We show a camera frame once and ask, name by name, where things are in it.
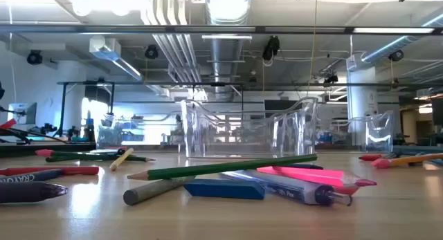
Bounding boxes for white pillar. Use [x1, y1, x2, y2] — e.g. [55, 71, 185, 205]
[347, 65, 378, 146]

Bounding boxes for black pen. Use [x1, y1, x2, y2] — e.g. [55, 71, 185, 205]
[89, 147, 127, 156]

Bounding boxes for blue ceiling duct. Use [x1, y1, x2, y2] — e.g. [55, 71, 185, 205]
[361, 13, 443, 64]

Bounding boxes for grey overhead frame bar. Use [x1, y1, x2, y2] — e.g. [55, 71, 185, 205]
[0, 24, 443, 36]

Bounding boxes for green pencil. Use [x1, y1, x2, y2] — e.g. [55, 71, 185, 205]
[127, 153, 318, 181]

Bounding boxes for purple pen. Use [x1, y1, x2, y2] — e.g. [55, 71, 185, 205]
[0, 181, 69, 204]

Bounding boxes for violet blue crayon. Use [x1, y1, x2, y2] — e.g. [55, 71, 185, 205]
[0, 168, 65, 184]

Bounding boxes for black gantry frame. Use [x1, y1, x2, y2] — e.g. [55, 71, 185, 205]
[57, 80, 116, 137]

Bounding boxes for computer monitor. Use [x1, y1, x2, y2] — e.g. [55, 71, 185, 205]
[7, 102, 37, 125]

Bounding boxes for pink highlighter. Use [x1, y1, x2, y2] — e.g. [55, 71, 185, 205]
[256, 165, 377, 188]

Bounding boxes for orange pencil pink eraser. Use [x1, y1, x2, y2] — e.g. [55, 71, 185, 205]
[372, 152, 443, 169]

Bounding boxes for blue eraser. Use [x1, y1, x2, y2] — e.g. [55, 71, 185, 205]
[183, 178, 266, 201]

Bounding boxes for yellow pencil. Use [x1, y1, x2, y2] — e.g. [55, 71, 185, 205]
[109, 147, 135, 172]

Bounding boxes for dark green marker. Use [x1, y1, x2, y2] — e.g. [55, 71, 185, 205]
[34, 148, 156, 163]

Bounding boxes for black horizontal bar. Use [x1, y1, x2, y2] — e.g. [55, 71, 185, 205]
[57, 81, 443, 89]

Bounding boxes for white ceiling conduit pipes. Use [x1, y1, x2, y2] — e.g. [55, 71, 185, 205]
[140, 0, 202, 84]

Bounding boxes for red crayon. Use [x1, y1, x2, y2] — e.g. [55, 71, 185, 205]
[0, 165, 100, 176]

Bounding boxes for black aluminium frame rail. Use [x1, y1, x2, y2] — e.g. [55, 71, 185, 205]
[392, 145, 443, 156]
[0, 142, 97, 158]

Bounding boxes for large clear plastic bin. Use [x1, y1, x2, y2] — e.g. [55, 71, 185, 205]
[180, 96, 318, 160]

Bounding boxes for dark wall screen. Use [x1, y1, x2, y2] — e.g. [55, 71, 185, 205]
[264, 100, 299, 118]

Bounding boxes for clear blue ballpoint pen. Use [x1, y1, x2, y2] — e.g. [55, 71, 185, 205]
[221, 169, 353, 207]

